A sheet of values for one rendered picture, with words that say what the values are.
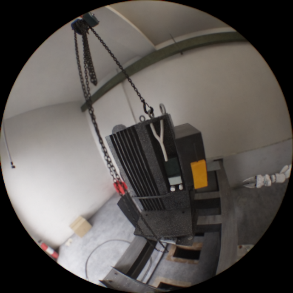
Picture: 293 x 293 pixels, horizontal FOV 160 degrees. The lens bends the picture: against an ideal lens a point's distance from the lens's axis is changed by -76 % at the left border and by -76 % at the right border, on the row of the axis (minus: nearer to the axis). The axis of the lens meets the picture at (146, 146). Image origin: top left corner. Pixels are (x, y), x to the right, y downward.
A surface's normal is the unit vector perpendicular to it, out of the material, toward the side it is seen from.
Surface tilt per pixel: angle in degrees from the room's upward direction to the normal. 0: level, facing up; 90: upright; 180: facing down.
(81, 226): 90
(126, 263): 0
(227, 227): 0
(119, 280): 0
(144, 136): 90
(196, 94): 90
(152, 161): 90
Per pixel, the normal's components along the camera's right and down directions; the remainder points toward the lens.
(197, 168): -0.24, 0.31
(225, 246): -0.33, -0.92
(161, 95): -0.43, 0.36
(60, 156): 0.84, -0.18
